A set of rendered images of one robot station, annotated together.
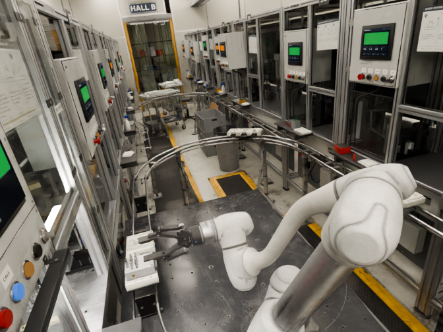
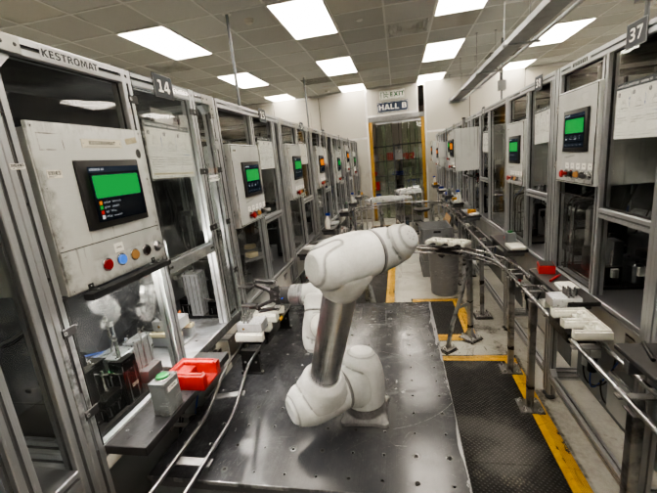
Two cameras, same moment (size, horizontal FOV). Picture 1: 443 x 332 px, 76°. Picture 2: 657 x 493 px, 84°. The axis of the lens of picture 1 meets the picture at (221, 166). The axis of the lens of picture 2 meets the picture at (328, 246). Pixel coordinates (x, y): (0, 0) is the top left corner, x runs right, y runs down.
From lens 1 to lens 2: 78 cm
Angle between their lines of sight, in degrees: 26
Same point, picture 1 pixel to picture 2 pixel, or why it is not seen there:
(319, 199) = not seen: hidden behind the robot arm
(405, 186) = (393, 240)
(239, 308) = not seen: hidden behind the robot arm
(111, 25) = (356, 125)
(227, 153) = (441, 273)
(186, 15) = (442, 112)
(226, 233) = (307, 295)
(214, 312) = not seen: hidden behind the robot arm
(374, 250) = (317, 270)
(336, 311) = (419, 420)
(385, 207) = (342, 243)
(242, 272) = (309, 332)
